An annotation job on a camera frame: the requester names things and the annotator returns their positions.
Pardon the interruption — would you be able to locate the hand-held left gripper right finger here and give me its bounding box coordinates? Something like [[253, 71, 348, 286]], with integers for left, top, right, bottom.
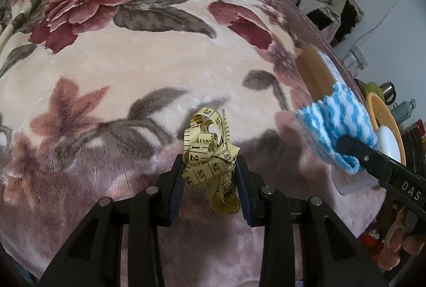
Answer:
[[235, 156, 390, 287]]

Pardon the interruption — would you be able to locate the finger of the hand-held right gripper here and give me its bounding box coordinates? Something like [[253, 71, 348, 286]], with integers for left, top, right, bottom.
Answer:
[[335, 135, 395, 183]]

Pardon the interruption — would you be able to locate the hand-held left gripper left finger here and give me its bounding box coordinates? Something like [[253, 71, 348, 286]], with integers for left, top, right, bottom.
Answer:
[[38, 154, 187, 287]]

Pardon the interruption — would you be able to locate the yellow tape measure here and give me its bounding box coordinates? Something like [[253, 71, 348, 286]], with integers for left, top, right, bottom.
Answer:
[[181, 106, 241, 215]]

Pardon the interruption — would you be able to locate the blue white striped cloth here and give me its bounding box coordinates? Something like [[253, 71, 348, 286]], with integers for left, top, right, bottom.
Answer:
[[296, 81, 378, 174]]

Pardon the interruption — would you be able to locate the person's right hand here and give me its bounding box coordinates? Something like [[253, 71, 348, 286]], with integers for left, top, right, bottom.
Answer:
[[379, 207, 426, 271]]

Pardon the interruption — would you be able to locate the white container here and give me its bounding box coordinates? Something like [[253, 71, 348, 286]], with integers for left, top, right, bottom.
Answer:
[[379, 125, 401, 161]]

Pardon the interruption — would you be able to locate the grey metal appliance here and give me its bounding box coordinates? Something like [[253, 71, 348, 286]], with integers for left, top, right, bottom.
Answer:
[[393, 99, 416, 123]]

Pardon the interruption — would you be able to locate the yellow-green cloth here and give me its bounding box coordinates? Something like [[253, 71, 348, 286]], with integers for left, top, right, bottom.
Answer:
[[364, 82, 383, 103]]

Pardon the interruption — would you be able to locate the metal kettle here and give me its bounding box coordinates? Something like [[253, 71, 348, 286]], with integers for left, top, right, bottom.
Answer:
[[379, 81, 396, 104]]

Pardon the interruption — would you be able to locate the wooden bed board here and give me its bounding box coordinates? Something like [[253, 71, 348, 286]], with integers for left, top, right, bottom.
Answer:
[[296, 45, 337, 101]]

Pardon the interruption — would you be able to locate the white power strip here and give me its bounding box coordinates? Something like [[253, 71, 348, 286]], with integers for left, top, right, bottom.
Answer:
[[343, 45, 370, 69]]

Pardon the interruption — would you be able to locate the floral fleece blanket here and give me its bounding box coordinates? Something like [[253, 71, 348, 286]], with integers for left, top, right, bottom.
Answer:
[[0, 0, 387, 287]]

